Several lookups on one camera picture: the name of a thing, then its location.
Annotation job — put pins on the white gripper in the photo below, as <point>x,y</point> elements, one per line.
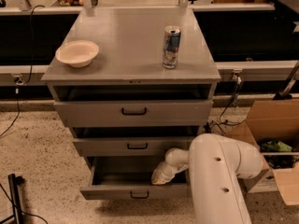
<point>163,172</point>

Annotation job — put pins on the grey bottom drawer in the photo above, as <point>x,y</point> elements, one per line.
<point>129,177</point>

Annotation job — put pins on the grey drawer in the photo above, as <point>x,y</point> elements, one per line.
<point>134,146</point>
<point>129,177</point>
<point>133,113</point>

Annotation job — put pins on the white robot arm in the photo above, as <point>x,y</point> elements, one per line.
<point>215,164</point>

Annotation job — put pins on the grey middle drawer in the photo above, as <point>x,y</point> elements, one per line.
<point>134,146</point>

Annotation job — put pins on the grey top drawer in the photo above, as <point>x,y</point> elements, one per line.
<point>133,113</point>

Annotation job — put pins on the grey drawer cabinet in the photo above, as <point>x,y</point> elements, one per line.
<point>129,66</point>

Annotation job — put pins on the black bar on floor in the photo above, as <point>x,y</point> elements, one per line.
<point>207,128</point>

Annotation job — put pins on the green item in box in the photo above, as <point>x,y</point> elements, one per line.
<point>275,146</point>

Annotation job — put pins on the brown cardboard box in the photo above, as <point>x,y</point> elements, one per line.
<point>272,120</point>

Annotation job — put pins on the black stand lower left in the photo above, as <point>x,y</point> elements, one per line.
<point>14,198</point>

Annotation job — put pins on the blue silver drink can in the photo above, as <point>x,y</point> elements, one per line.
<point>172,36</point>

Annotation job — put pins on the white bowl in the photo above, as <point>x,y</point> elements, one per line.
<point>77,54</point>

